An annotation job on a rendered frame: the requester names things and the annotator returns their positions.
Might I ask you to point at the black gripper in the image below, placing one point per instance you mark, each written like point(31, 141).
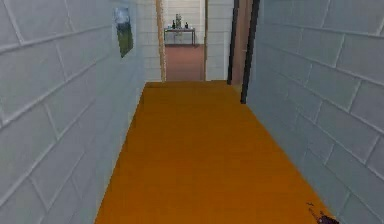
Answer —
point(326, 220)

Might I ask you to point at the brown room door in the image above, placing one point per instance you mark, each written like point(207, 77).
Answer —
point(241, 40)

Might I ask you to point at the grey metal side table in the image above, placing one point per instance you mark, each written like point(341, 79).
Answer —
point(179, 31)

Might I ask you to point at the pale green vase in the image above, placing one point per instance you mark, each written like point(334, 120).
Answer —
point(178, 20)

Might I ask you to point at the framed landscape wall picture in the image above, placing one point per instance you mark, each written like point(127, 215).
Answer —
point(124, 31)

